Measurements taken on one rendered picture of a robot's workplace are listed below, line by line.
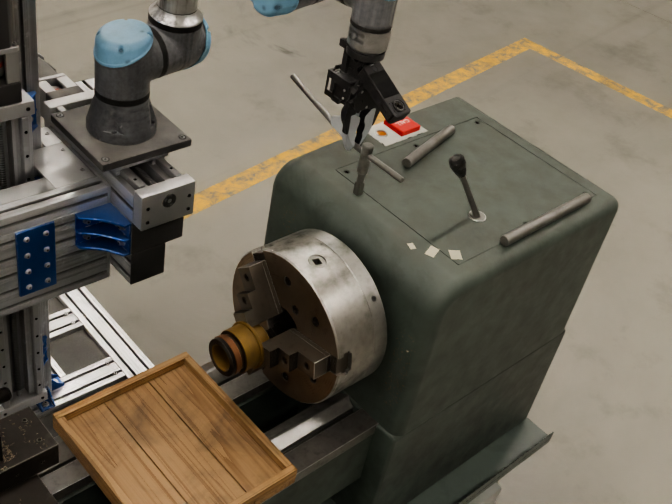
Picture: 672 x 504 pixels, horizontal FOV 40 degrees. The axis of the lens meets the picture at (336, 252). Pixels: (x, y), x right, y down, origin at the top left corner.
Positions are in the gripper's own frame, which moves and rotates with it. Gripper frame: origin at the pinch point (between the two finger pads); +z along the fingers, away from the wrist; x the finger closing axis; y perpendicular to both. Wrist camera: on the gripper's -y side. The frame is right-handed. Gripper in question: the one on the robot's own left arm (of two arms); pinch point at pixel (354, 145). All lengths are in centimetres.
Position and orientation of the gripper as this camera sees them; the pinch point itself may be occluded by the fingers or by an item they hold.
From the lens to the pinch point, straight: 177.1
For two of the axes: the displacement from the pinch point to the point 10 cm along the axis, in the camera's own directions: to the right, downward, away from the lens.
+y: -6.6, -5.5, 5.1
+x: -7.3, 3.3, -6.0
